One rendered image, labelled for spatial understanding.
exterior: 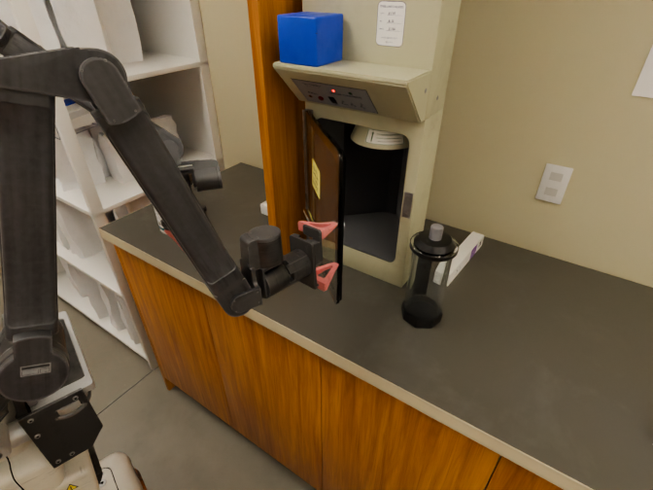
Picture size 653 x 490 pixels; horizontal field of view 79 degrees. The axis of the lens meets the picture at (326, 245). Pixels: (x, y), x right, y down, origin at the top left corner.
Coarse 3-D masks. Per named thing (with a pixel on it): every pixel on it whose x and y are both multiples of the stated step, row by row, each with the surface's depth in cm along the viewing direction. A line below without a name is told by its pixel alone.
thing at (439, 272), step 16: (416, 256) 89; (432, 256) 85; (448, 256) 86; (416, 272) 91; (432, 272) 89; (448, 272) 91; (416, 288) 93; (432, 288) 91; (416, 304) 95; (432, 304) 94
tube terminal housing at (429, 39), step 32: (320, 0) 85; (352, 0) 81; (384, 0) 78; (416, 0) 74; (448, 0) 74; (352, 32) 84; (416, 32) 77; (448, 32) 80; (384, 64) 84; (416, 64) 80; (448, 64) 85; (384, 128) 91; (416, 128) 86; (416, 160) 90; (416, 192) 95; (416, 224) 103; (352, 256) 116
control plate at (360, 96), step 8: (296, 80) 87; (304, 88) 90; (312, 88) 88; (320, 88) 86; (328, 88) 85; (336, 88) 83; (344, 88) 82; (352, 88) 80; (304, 96) 94; (336, 96) 87; (344, 96) 85; (352, 96) 84; (360, 96) 82; (368, 96) 81; (328, 104) 92; (336, 104) 90; (344, 104) 89; (360, 104) 86; (368, 104) 84; (376, 112) 86
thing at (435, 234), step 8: (424, 232) 90; (432, 232) 87; (440, 232) 87; (416, 240) 89; (424, 240) 88; (432, 240) 88; (440, 240) 88; (448, 240) 88; (424, 248) 87; (432, 248) 86; (440, 248) 86; (448, 248) 86
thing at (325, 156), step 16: (320, 128) 86; (320, 144) 88; (336, 144) 79; (320, 160) 91; (336, 160) 78; (320, 176) 93; (336, 176) 79; (320, 192) 96; (336, 192) 81; (320, 208) 98; (336, 208) 83; (336, 240) 87; (336, 256) 89; (336, 272) 92; (336, 288) 94
